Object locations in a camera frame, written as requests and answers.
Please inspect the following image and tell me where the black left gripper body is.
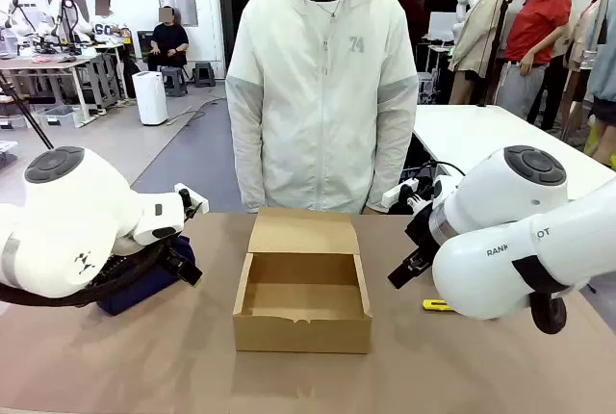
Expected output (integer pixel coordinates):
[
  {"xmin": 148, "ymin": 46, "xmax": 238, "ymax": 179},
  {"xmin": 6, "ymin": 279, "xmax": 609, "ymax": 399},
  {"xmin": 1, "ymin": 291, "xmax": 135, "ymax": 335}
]
[{"xmin": 161, "ymin": 238, "xmax": 193, "ymax": 274}]

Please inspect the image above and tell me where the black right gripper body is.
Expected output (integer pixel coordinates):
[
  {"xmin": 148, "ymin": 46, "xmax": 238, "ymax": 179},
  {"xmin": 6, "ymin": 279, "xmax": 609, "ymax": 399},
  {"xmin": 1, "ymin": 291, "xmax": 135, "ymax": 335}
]
[{"xmin": 405, "ymin": 205, "xmax": 443, "ymax": 261}]

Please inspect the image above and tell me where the navy zipper pencil pouch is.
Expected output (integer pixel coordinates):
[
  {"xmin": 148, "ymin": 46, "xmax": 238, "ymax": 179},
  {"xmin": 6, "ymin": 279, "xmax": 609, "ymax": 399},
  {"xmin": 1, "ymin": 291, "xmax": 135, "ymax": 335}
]
[{"xmin": 95, "ymin": 234, "xmax": 197, "ymax": 317}]

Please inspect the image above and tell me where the brown cardboard box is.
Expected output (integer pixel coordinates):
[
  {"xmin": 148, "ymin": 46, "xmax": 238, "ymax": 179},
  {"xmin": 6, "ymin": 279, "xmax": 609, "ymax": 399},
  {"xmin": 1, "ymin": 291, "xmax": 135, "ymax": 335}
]
[{"xmin": 232, "ymin": 206, "xmax": 374, "ymax": 355}]

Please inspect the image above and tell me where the white power strip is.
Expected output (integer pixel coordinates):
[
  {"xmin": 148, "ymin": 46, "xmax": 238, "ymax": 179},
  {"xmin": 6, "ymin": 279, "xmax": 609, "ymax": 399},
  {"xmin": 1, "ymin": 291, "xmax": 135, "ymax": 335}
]
[{"xmin": 381, "ymin": 178, "xmax": 421, "ymax": 206}]

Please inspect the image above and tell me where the gray metal rack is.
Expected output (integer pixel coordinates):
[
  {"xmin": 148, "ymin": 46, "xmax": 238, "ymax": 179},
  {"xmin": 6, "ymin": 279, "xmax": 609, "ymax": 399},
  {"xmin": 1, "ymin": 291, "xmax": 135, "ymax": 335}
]
[{"xmin": 416, "ymin": 71, "xmax": 436, "ymax": 105}]

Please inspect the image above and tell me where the white air purifier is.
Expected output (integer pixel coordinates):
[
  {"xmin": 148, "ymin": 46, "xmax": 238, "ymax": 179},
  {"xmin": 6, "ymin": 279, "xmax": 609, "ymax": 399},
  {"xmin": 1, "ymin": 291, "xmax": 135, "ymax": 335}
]
[{"xmin": 132, "ymin": 71, "xmax": 169, "ymax": 127}]

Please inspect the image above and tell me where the person in white jacket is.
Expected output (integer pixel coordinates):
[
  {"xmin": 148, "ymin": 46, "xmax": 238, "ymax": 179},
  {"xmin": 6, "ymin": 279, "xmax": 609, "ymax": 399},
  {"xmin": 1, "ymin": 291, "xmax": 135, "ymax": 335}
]
[{"xmin": 224, "ymin": 0, "xmax": 419, "ymax": 216}]

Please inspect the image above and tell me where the gray plastic stool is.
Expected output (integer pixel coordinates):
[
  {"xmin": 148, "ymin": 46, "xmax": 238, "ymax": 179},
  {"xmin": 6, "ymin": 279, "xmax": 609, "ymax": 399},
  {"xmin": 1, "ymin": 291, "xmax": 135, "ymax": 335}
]
[{"xmin": 161, "ymin": 66, "xmax": 190, "ymax": 98}]

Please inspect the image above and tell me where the clear plastic storage bin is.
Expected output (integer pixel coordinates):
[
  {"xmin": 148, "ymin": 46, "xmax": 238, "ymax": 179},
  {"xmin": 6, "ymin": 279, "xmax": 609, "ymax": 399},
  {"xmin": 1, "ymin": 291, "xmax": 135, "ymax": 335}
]
[{"xmin": 37, "ymin": 105, "xmax": 79, "ymax": 131}]

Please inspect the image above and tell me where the dark plastic stool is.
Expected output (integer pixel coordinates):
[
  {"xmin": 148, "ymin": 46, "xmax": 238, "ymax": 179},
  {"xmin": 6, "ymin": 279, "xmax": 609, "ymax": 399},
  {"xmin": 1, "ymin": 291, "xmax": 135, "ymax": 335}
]
[{"xmin": 192, "ymin": 62, "xmax": 217, "ymax": 89}]

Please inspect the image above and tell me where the black tripod leg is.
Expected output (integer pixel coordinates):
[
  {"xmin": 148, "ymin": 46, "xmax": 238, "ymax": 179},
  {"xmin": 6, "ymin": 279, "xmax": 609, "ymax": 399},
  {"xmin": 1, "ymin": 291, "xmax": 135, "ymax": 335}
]
[{"xmin": 0, "ymin": 71, "xmax": 55, "ymax": 151}]

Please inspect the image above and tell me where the mannequin in beige coat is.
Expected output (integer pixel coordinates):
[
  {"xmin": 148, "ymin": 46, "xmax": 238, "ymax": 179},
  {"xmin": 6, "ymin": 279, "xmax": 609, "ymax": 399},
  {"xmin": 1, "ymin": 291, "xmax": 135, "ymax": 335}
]
[{"xmin": 449, "ymin": 0, "xmax": 512, "ymax": 106}]

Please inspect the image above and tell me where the person in black shirt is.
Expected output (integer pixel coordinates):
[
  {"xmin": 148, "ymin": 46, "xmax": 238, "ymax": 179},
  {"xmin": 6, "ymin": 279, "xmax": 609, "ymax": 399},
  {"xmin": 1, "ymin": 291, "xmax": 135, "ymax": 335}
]
[{"xmin": 146, "ymin": 6, "xmax": 191, "ymax": 72}]

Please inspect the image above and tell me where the background work desk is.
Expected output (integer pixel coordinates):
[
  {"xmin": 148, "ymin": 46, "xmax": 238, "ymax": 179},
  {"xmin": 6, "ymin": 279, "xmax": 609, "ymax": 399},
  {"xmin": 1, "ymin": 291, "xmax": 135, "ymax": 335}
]
[{"xmin": 0, "ymin": 42, "xmax": 130, "ymax": 127}]

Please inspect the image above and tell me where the small white background robot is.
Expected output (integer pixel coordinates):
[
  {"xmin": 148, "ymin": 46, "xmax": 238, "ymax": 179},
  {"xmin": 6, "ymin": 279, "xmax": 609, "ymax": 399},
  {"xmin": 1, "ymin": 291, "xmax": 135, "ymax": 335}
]
[{"xmin": 451, "ymin": 0, "xmax": 478, "ymax": 45}]

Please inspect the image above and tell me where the mannequin in dark red top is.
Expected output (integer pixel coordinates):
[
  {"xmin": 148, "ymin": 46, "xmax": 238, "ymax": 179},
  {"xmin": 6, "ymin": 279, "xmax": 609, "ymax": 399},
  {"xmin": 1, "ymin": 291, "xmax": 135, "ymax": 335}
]
[{"xmin": 384, "ymin": 0, "xmax": 429, "ymax": 73}]

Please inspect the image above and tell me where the person in white shirt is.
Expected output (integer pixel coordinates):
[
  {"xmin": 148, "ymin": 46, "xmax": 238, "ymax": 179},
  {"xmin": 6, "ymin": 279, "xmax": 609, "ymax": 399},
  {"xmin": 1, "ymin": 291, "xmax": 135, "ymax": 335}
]
[{"xmin": 90, "ymin": 0, "xmax": 132, "ymax": 45}]

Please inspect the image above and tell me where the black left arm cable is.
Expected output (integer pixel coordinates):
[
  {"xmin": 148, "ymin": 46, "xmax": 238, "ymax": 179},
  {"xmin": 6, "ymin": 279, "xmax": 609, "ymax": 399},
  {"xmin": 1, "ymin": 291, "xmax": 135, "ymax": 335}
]
[{"xmin": 0, "ymin": 235, "xmax": 170, "ymax": 309}]

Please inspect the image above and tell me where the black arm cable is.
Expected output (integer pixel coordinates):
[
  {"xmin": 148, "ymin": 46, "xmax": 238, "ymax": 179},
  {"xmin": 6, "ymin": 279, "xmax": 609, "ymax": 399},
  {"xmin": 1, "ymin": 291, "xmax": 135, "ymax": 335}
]
[
  {"xmin": 511, "ymin": 254, "xmax": 575, "ymax": 336},
  {"xmin": 0, "ymin": 235, "xmax": 170, "ymax": 309}
]

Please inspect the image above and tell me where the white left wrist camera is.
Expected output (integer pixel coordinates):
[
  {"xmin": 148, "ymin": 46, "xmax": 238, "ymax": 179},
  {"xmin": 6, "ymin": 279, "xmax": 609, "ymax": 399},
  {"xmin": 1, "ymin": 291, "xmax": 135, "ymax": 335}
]
[{"xmin": 173, "ymin": 182, "xmax": 210, "ymax": 216}]

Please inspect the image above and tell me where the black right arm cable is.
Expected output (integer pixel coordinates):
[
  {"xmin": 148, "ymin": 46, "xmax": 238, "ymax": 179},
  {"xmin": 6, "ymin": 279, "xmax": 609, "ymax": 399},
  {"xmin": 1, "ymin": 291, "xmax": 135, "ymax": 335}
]
[{"xmin": 511, "ymin": 254, "xmax": 575, "ymax": 336}]

